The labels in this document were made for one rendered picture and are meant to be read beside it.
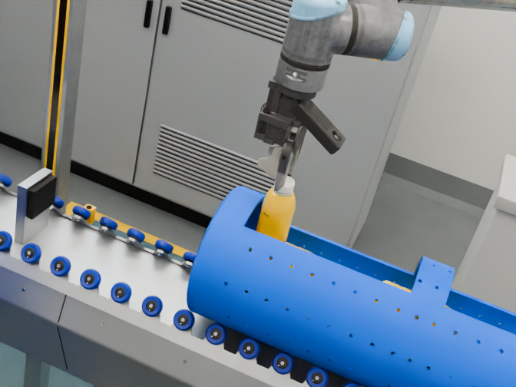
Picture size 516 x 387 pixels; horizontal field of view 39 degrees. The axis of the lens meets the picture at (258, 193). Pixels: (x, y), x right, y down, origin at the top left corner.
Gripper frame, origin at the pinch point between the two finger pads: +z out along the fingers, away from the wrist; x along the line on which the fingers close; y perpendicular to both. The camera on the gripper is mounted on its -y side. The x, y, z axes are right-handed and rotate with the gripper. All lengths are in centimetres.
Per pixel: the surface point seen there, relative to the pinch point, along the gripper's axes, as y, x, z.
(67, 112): 68, -31, 22
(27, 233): 54, 4, 35
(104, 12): 129, -157, 43
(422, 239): -34, -223, 134
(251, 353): -4.7, 11.5, 34.1
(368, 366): -27.4, 14.2, 22.9
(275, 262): -4.3, 10.4, 11.4
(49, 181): 53, -1, 22
